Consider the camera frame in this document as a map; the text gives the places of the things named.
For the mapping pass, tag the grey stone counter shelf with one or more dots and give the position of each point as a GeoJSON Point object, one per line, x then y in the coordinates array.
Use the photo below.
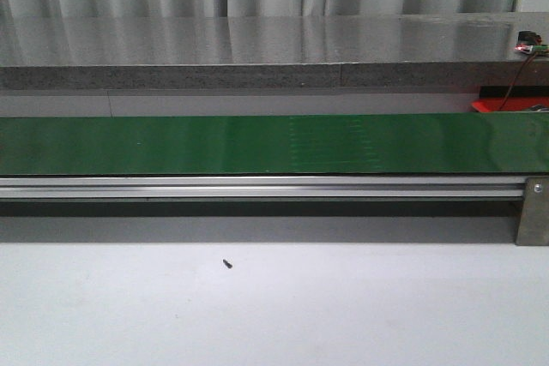
{"type": "Point", "coordinates": [144, 53]}

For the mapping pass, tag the red plastic tray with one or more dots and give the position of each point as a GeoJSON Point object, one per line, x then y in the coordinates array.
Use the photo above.
{"type": "Point", "coordinates": [511, 104]}

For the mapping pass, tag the steel conveyor support bracket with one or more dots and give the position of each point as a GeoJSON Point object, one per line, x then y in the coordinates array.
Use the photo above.
{"type": "Point", "coordinates": [533, 229]}

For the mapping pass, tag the aluminium conveyor side rail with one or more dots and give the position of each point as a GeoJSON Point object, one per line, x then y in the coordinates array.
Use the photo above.
{"type": "Point", "coordinates": [26, 188]}

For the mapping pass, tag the green conveyor belt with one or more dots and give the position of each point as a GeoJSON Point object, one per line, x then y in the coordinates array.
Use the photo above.
{"type": "Point", "coordinates": [437, 143]}

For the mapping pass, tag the small green circuit board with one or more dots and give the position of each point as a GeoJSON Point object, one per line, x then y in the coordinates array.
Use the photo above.
{"type": "Point", "coordinates": [531, 43]}

